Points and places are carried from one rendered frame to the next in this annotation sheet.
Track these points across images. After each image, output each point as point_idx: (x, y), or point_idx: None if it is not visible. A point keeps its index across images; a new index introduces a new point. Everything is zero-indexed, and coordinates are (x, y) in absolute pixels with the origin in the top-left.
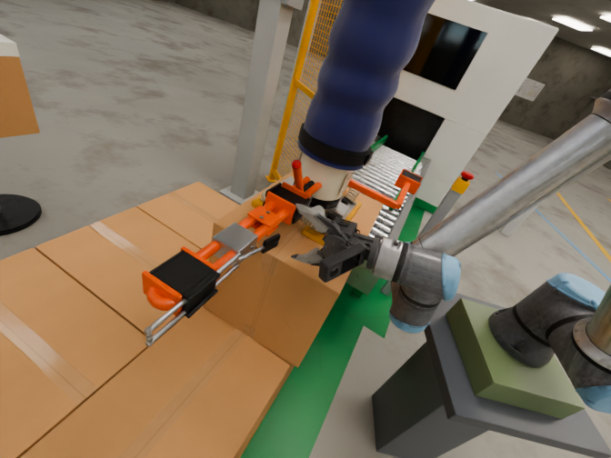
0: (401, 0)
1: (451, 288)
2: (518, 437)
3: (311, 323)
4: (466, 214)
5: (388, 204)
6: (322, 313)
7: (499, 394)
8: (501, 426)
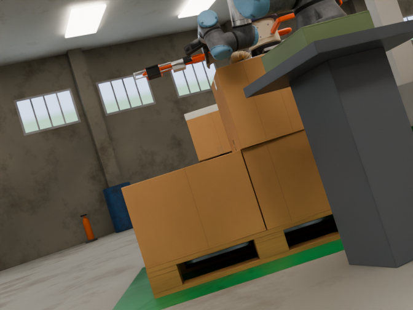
0: None
1: (197, 19)
2: (272, 80)
3: (225, 101)
4: None
5: (276, 23)
6: (222, 89)
7: (271, 64)
8: (259, 78)
